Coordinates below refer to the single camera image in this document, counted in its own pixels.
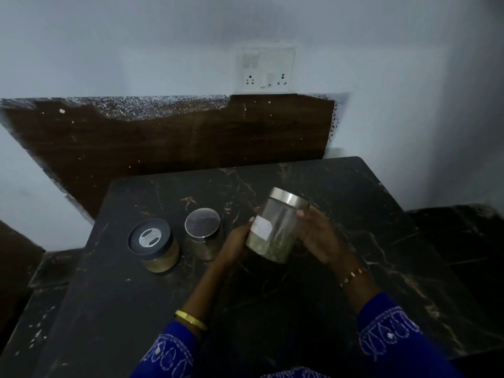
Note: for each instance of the person's right hand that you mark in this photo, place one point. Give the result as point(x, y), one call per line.
point(319, 236)

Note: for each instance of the person's left hand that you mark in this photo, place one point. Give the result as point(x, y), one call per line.
point(232, 244)

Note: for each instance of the person's right thumb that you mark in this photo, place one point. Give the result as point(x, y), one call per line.
point(304, 221)

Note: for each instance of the person's left thumb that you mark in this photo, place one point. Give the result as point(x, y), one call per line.
point(245, 227)

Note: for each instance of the glass jar with steel lid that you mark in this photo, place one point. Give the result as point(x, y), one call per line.
point(275, 226)

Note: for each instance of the person's left forearm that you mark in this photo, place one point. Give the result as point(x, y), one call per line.
point(198, 295)

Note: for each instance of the small glass jar steel lid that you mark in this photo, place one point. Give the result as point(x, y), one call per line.
point(203, 233)

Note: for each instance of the glass jar with black lid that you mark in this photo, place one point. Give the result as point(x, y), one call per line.
point(154, 245)

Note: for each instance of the gold bangle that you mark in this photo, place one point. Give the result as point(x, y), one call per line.
point(191, 319)

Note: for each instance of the brown wooden board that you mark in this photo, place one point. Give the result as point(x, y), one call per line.
point(165, 149)

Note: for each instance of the white wall switch socket plate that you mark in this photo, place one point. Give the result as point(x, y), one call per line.
point(266, 69)

